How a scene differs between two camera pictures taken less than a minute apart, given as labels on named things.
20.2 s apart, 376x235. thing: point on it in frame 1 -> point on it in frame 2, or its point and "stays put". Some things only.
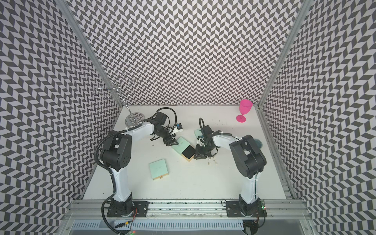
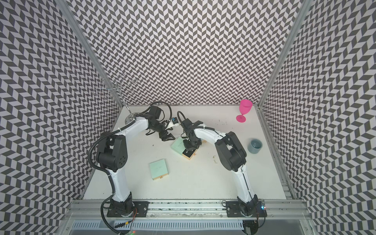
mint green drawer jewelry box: [184, 149] stays put
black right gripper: [200, 155] -> [190, 148]
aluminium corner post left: [77, 27] stays put
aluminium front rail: [296, 210] stays put
